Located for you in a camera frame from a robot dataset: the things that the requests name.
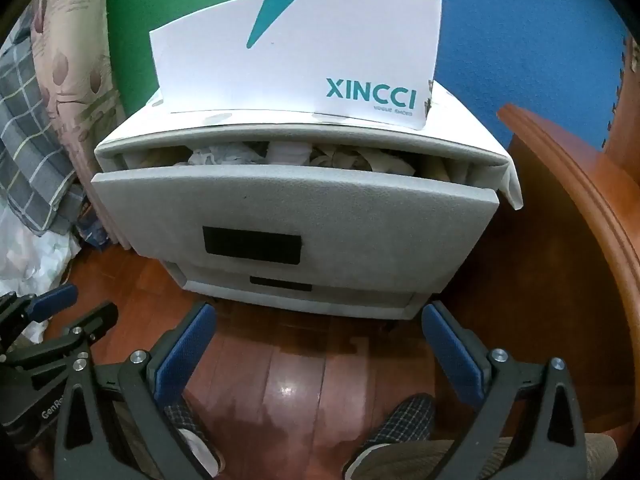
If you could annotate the floral quilt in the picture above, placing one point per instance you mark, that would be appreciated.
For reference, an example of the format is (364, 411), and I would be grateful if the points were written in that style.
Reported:
(75, 60)

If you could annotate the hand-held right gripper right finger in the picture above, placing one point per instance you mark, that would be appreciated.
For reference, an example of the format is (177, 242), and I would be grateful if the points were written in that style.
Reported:
(452, 355)

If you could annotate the blue foam mat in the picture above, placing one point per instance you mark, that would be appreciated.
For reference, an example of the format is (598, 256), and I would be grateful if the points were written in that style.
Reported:
(500, 35)

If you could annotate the blue printed packet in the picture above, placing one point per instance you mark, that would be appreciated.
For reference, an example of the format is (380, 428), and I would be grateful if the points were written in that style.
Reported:
(92, 230)

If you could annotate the white cardboard box teal print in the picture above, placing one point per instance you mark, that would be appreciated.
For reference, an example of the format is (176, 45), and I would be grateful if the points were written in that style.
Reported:
(300, 50)

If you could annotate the brown wooden furniture panel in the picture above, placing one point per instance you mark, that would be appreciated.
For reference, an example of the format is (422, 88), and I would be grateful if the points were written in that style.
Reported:
(575, 260)

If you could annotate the white drawer cabinet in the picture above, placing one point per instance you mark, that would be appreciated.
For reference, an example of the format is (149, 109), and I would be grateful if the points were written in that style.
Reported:
(300, 311)

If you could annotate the grey low drawer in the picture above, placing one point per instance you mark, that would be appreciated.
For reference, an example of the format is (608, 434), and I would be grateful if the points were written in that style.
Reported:
(210, 277)

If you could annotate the white crumpled plastic bag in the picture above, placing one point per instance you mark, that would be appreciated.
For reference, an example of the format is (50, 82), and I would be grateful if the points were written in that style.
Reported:
(30, 260)

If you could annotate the person's left plaid slipper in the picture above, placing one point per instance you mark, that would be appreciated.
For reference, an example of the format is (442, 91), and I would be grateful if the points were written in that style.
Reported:
(182, 417)

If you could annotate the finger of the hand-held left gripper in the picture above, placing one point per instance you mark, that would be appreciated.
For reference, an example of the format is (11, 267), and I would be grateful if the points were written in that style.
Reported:
(90, 325)
(52, 301)

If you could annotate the pile of pale underwear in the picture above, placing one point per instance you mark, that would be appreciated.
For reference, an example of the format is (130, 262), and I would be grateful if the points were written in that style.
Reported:
(225, 156)

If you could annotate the green foam mat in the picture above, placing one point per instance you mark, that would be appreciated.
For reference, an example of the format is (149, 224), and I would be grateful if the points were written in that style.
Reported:
(175, 0)

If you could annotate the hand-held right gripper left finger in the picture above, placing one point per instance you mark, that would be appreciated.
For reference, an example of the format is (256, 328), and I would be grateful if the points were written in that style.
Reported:
(185, 350)

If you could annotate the grey plaid blanket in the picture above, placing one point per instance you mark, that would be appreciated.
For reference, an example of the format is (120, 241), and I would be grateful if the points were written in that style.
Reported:
(30, 160)

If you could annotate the person's plaid slipper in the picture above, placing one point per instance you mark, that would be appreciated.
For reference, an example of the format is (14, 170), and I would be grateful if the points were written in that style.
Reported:
(400, 422)
(182, 417)

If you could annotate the person's right plaid slipper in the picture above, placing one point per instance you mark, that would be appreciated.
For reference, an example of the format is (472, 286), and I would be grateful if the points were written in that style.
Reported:
(400, 422)

